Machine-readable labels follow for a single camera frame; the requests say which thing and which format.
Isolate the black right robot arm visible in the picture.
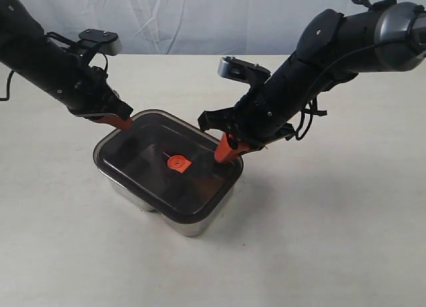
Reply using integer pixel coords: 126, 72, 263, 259
198, 0, 425, 163

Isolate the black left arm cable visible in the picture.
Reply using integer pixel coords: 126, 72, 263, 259
0, 31, 110, 102

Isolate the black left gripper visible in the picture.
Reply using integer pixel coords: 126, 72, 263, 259
66, 57, 133, 131

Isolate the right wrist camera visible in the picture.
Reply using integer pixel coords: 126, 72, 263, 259
218, 56, 271, 87

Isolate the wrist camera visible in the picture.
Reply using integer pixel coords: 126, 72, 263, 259
68, 29, 122, 65
218, 56, 271, 87

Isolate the white backdrop cloth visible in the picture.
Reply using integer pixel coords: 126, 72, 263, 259
0, 0, 426, 56

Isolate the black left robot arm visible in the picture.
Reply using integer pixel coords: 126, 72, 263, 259
1, 0, 133, 130

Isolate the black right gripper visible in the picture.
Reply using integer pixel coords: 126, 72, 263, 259
198, 87, 296, 163

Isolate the stainless steel lunch box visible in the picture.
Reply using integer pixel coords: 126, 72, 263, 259
93, 151, 244, 237

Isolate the transparent lid with orange seal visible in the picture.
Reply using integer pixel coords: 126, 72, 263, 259
93, 109, 244, 224

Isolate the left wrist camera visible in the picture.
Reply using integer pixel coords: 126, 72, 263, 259
68, 29, 122, 65

